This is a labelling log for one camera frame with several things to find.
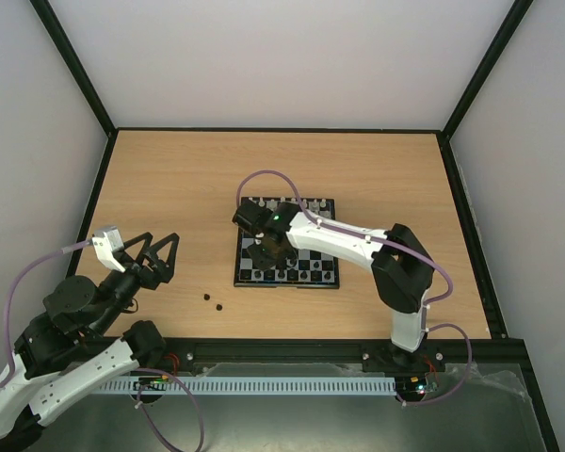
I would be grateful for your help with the controller board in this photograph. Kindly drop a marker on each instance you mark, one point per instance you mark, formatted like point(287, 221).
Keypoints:
point(419, 384)
point(158, 383)

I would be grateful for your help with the black frame post left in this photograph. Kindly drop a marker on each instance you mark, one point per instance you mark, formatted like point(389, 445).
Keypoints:
point(64, 46)

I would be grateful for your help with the black frame post right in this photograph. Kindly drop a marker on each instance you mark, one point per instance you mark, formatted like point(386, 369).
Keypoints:
point(499, 43)

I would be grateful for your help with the left controller board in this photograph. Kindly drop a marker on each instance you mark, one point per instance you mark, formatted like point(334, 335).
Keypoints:
point(158, 383)

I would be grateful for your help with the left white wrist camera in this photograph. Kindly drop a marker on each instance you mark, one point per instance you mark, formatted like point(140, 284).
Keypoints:
point(106, 242)

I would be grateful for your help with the black frame post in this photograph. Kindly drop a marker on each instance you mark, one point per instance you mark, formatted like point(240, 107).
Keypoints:
point(64, 46)
point(499, 43)

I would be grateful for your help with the right controller board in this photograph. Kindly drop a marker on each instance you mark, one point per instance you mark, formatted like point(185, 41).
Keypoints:
point(419, 384)

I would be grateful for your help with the grey slotted cable duct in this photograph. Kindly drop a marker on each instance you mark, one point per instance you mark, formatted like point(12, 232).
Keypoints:
point(262, 386)

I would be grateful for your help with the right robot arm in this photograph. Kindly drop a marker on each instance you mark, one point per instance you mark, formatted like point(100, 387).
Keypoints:
point(402, 270)

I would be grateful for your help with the black and grey chessboard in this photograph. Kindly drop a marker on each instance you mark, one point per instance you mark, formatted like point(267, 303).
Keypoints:
point(243, 260)

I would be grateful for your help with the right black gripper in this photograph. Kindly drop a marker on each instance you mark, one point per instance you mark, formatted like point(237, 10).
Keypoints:
point(262, 254)

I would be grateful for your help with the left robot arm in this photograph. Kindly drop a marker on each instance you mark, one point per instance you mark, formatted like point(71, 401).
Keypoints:
point(51, 366)

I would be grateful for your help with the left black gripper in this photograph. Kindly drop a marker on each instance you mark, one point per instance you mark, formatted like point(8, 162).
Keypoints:
point(165, 271)

